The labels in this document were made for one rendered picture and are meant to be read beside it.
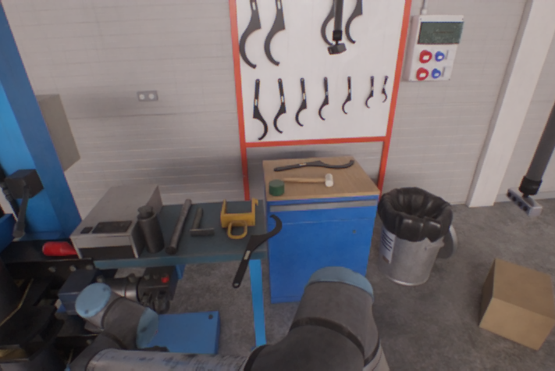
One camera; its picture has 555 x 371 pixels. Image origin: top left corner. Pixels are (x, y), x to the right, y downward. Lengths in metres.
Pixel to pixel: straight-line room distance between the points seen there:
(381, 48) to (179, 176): 2.22
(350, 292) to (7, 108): 1.38
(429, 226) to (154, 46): 2.56
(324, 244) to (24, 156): 1.69
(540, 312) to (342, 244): 1.28
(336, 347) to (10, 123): 1.41
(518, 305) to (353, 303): 2.10
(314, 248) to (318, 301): 1.67
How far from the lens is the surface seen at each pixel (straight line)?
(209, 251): 1.32
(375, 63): 2.98
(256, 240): 1.33
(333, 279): 0.52
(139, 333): 0.89
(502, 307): 2.56
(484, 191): 4.07
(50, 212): 1.69
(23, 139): 1.56
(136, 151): 3.20
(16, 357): 1.46
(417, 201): 2.71
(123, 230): 1.32
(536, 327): 2.64
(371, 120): 3.10
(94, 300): 0.95
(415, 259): 2.58
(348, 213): 2.03
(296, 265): 2.23
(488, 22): 3.48
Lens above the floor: 1.90
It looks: 28 degrees down
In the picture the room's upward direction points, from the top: 1 degrees counter-clockwise
